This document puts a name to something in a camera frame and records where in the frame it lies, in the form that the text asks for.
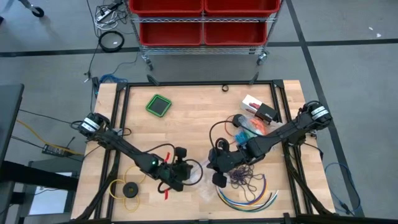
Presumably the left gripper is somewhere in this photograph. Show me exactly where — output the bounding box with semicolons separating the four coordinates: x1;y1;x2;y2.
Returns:
157;146;194;192

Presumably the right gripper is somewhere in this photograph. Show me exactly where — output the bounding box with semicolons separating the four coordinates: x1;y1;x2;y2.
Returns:
206;145;248;189

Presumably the clear plastic bag pile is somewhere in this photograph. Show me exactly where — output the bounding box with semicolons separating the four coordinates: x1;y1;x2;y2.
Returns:
189;157;229;203

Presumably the blue zip ties bag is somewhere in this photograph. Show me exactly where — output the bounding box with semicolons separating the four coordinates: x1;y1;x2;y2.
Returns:
239;114;259;141

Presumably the dark brown rubber band pile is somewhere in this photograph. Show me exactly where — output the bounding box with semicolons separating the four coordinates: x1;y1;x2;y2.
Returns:
228;164;264;202

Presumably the coloured tube bundle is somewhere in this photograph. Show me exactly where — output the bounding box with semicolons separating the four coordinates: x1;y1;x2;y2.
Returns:
216;174;279;212

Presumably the green square collapsible container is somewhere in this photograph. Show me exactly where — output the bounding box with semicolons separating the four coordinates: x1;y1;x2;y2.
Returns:
144;94;173;118

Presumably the white box hot dog print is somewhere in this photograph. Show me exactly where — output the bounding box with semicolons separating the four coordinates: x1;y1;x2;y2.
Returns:
241;95;279;124

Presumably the small black device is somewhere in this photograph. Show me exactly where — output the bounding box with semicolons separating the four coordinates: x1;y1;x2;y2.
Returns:
91;77;101;96

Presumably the red plastic bin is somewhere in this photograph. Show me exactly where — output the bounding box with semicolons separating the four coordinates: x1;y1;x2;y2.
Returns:
129;0;205;17
139;21;203;47
204;0;282;17
203;21;268;47

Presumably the black power brick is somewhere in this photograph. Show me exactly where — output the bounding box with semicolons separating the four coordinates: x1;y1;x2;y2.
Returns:
42;143;67;157

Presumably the white power strip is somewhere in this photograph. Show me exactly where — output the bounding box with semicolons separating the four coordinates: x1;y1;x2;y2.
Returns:
96;8;112;22

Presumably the black desk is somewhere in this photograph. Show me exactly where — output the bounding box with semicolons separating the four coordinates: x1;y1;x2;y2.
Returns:
0;83;25;162

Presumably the black rolling workbench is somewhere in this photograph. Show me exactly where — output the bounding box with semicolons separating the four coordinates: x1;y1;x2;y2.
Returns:
0;0;45;19

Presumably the black right camera cable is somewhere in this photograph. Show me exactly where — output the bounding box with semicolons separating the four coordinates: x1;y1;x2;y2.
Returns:
208;120;239;152

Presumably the yellow rubber band ring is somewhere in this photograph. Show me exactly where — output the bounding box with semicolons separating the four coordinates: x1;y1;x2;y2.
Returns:
108;164;147;213

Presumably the black spool red wire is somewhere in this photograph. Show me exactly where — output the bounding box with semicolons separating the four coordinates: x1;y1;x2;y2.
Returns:
223;113;247;138

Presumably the black aluminium table frame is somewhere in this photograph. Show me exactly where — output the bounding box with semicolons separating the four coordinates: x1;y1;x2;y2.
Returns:
71;79;338;224

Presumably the blue floor cable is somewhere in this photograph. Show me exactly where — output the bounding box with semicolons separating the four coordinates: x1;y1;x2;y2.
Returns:
99;73;129;84

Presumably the metal wire shelf cart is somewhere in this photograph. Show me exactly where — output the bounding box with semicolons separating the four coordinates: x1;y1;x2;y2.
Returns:
124;0;282;71

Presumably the white coiled cable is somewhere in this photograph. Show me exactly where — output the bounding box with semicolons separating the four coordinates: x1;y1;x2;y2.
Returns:
94;14;121;31

